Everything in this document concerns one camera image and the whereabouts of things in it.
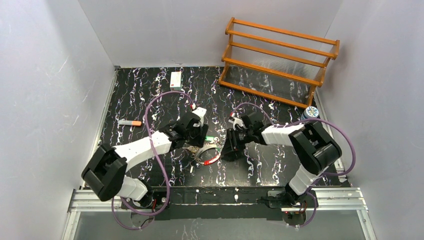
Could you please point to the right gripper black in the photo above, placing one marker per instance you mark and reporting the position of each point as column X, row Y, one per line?
column 232, row 140

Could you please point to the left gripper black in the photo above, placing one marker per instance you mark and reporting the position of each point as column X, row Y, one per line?
column 201, row 135

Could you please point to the steel key organizer red handle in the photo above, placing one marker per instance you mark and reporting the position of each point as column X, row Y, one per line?
column 205, row 155

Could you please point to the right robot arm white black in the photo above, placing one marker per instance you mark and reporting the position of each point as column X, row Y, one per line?
column 313, row 145

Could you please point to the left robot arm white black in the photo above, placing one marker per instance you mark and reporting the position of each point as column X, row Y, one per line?
column 106, row 171

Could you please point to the white red small box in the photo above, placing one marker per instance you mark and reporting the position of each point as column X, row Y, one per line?
column 175, row 81

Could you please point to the orange grey marker pen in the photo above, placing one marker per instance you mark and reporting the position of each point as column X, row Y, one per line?
column 133, row 123

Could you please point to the white blue round jar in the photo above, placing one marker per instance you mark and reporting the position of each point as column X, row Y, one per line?
column 310, row 112

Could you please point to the orange wooden shelf rack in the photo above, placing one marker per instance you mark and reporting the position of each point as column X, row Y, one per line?
column 275, row 63

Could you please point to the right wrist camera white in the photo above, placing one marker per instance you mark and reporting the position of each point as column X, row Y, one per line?
column 237, row 123

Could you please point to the aluminium frame rail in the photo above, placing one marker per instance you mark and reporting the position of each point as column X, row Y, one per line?
column 224, row 213

